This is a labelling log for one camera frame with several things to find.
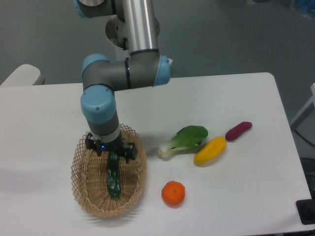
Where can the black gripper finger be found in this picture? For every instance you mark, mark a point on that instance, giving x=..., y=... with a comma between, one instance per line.
x=93, y=144
x=128, y=151

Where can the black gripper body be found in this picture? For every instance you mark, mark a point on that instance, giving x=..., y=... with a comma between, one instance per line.
x=115, y=146

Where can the green cucumber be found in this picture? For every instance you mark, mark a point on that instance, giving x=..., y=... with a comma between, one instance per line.
x=112, y=175

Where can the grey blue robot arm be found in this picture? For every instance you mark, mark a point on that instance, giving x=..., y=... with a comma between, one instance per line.
x=102, y=78

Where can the oval wicker basket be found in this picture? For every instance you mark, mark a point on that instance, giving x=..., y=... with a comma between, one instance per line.
x=88, y=175

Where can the green bok choy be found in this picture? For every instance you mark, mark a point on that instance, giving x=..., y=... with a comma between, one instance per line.
x=188, y=138

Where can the orange tangerine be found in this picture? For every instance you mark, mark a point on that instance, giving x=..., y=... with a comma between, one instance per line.
x=173, y=193

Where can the yellow pepper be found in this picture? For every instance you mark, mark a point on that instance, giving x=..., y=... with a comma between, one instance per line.
x=214, y=148

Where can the white chair armrest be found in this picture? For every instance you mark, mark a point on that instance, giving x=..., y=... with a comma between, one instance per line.
x=24, y=75

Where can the purple sweet potato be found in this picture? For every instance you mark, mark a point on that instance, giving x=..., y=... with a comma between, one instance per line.
x=238, y=130

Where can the black device at table edge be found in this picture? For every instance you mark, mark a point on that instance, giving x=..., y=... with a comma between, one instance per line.
x=306, y=211

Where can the blue bag top right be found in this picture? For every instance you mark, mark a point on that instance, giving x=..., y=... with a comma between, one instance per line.
x=305, y=8

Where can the white furniture frame right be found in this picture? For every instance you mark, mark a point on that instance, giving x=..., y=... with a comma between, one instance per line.
x=305, y=111

